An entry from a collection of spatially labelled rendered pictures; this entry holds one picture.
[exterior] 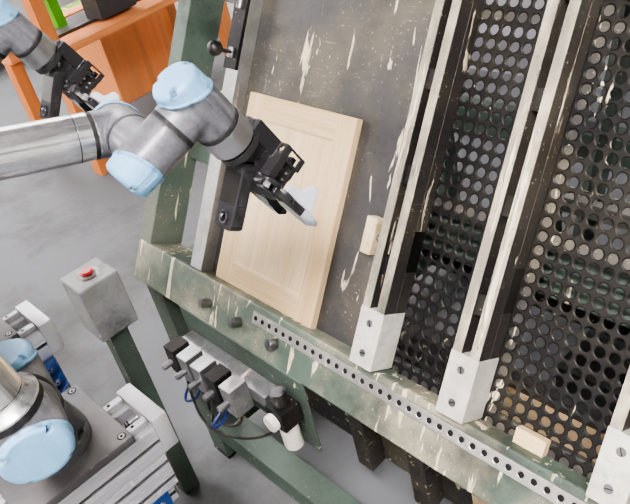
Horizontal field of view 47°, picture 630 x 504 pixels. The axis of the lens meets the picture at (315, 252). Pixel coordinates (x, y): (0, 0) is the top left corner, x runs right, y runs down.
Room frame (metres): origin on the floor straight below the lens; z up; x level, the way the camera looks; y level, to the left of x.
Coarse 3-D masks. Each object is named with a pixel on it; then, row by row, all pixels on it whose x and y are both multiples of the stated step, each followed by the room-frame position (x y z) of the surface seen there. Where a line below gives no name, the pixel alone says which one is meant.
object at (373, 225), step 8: (368, 216) 1.28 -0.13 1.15; (376, 216) 1.28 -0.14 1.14; (368, 224) 1.27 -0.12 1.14; (376, 224) 1.25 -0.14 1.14; (368, 232) 1.26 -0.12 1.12; (376, 232) 1.25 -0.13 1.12; (368, 240) 1.25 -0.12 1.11; (376, 240) 1.25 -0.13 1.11; (360, 248) 1.26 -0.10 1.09; (368, 248) 1.24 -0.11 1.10
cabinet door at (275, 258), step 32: (256, 96) 1.71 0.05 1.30; (288, 128) 1.58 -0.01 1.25; (320, 128) 1.50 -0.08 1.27; (352, 128) 1.43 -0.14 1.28; (320, 160) 1.46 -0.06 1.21; (352, 160) 1.41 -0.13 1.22; (320, 192) 1.43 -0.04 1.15; (256, 224) 1.54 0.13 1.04; (288, 224) 1.46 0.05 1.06; (320, 224) 1.38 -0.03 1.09; (224, 256) 1.58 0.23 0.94; (256, 256) 1.50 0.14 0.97; (288, 256) 1.42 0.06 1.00; (320, 256) 1.34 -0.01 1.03; (256, 288) 1.45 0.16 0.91; (288, 288) 1.38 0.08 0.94; (320, 288) 1.31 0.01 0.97
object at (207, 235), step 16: (256, 0) 1.83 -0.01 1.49; (256, 16) 1.82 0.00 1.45; (256, 32) 1.81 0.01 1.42; (240, 64) 1.77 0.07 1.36; (224, 80) 1.79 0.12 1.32; (240, 80) 1.76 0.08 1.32; (240, 96) 1.76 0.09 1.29; (208, 176) 1.71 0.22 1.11; (208, 192) 1.69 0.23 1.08; (208, 208) 1.66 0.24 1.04; (208, 224) 1.64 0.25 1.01; (208, 240) 1.63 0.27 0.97; (192, 256) 1.64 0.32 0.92; (208, 256) 1.62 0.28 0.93
